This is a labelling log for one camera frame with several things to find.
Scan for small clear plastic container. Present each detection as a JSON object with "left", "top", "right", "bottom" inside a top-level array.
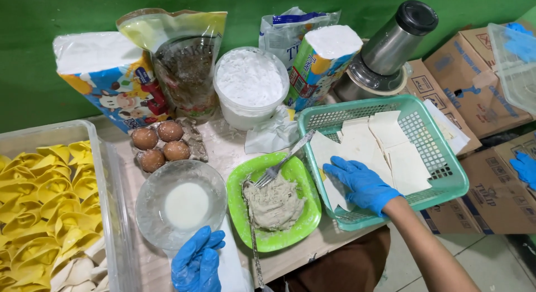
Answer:
[{"left": 487, "top": 23, "right": 536, "bottom": 117}]

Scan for grey meat filling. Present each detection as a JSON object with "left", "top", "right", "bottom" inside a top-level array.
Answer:
[{"left": 243, "top": 175, "right": 307, "bottom": 232}]

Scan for white and blue flour bag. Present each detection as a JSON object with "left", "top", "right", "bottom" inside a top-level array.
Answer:
[{"left": 258, "top": 6, "right": 341, "bottom": 71}]

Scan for brown egg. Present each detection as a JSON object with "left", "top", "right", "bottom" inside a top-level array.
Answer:
[
  {"left": 138, "top": 149, "right": 166, "bottom": 174},
  {"left": 157, "top": 120, "right": 185, "bottom": 143},
  {"left": 163, "top": 141, "right": 192, "bottom": 162},
  {"left": 131, "top": 128, "right": 159, "bottom": 151}
]

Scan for white plastic tub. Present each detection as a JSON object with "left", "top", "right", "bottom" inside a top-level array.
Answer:
[{"left": 213, "top": 46, "right": 290, "bottom": 132}]

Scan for metal fork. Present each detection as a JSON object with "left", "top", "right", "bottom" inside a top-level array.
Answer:
[{"left": 254, "top": 129, "right": 316, "bottom": 189}]

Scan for cow print flour bag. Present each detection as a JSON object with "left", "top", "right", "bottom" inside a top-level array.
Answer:
[{"left": 52, "top": 31, "right": 173, "bottom": 134}]

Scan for brown cardboard box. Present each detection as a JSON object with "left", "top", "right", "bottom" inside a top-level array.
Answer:
[
  {"left": 460, "top": 130, "right": 536, "bottom": 235},
  {"left": 400, "top": 58, "right": 482, "bottom": 157},
  {"left": 419, "top": 198, "right": 483, "bottom": 236},
  {"left": 424, "top": 20, "right": 536, "bottom": 140}
]

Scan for teal plastic basket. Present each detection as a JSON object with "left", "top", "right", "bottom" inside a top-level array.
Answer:
[{"left": 297, "top": 94, "right": 470, "bottom": 232}]

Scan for green plastic plate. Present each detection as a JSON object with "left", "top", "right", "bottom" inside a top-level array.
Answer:
[{"left": 226, "top": 151, "right": 322, "bottom": 253}]

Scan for grey egg carton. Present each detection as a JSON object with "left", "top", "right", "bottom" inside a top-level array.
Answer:
[{"left": 130, "top": 117, "right": 209, "bottom": 174}]

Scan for clear glass bowl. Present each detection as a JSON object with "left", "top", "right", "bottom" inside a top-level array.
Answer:
[{"left": 135, "top": 159, "right": 228, "bottom": 253}]

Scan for white flat sheet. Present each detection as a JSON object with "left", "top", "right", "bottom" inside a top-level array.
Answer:
[{"left": 216, "top": 217, "right": 254, "bottom": 292}]

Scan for steel blender jar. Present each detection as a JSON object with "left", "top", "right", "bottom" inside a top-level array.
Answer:
[{"left": 333, "top": 0, "right": 439, "bottom": 102}]

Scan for green label flour bag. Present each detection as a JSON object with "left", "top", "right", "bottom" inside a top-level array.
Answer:
[{"left": 286, "top": 25, "right": 363, "bottom": 113}]

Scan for person's right hand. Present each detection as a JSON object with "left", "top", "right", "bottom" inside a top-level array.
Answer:
[{"left": 322, "top": 156, "right": 404, "bottom": 217}]

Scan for clear bag of dark seasoning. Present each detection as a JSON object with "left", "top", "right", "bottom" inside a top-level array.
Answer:
[{"left": 116, "top": 8, "right": 228, "bottom": 122}]

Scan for large clear plastic container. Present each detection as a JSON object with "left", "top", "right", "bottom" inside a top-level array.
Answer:
[{"left": 0, "top": 119, "right": 140, "bottom": 292}]

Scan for person's left hand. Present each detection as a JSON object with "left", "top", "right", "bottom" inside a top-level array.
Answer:
[{"left": 171, "top": 226, "right": 227, "bottom": 292}]

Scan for white liquid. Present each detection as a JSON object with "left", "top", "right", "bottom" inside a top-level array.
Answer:
[{"left": 164, "top": 182, "right": 210, "bottom": 231}]

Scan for heap of folded wontons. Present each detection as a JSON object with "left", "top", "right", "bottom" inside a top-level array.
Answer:
[{"left": 0, "top": 140, "right": 110, "bottom": 292}]

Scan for person's brown clothing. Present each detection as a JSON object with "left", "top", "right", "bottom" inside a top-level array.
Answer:
[{"left": 268, "top": 225, "right": 392, "bottom": 292}]

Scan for stack of white wonton wrappers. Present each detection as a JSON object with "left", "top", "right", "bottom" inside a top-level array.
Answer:
[{"left": 309, "top": 110, "right": 433, "bottom": 213}]

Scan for white flour powder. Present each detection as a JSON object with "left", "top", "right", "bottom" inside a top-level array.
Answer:
[{"left": 216, "top": 49, "right": 285, "bottom": 108}]

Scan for white paper sheets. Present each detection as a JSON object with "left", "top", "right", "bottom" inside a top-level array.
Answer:
[{"left": 423, "top": 98, "right": 471, "bottom": 156}]

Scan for crumpled white plastic wrap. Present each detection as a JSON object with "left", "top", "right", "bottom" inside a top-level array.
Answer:
[{"left": 244, "top": 105, "right": 300, "bottom": 155}]

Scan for metal spoon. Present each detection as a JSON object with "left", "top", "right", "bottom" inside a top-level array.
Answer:
[{"left": 241, "top": 179, "right": 265, "bottom": 289}]

